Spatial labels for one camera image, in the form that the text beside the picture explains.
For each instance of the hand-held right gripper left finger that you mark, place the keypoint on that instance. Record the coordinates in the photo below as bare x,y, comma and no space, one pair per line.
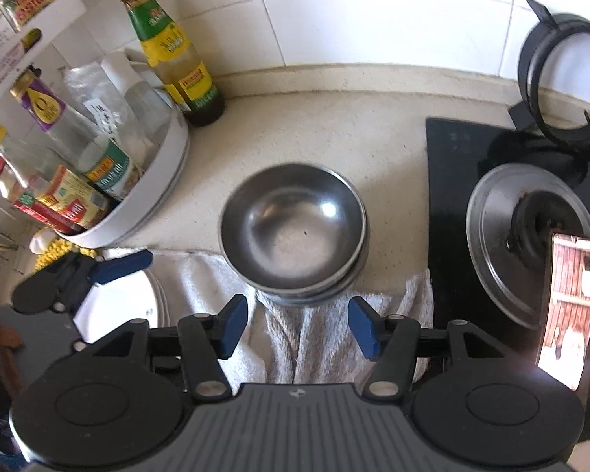
233,325

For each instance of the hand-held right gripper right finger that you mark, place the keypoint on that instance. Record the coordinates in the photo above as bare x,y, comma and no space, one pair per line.
364,325

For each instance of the green yellow label sauce bottle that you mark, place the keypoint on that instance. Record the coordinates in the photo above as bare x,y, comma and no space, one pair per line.
177,54

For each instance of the yellow red label vinegar bottle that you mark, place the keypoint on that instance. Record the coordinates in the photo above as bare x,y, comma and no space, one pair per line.
76,196

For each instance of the yellow chenille cloth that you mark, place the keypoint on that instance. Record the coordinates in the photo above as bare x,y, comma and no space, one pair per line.
49,251

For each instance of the clear plastic bag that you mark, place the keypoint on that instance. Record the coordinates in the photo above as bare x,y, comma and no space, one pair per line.
98,98

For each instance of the black glass gas stove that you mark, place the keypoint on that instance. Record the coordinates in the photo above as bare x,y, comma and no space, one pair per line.
452,182

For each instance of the white floral plate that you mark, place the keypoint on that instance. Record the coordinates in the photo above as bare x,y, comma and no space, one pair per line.
123,305

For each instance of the clear bottle purple green labels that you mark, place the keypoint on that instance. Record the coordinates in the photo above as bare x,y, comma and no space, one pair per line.
103,162

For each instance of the red label soy sauce bottle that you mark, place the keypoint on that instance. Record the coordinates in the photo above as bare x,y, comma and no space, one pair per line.
44,214

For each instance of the white round condiment rack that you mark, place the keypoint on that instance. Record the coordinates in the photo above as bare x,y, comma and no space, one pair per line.
142,196

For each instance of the white towel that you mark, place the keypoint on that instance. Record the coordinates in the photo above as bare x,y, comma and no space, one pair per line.
285,339

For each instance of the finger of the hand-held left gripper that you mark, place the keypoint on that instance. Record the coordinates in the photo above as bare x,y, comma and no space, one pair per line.
123,264

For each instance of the steel bowl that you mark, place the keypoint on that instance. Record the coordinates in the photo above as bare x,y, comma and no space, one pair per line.
290,226
327,294

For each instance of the white yellow egg-shaped toy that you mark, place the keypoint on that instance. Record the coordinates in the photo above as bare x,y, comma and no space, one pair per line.
40,241

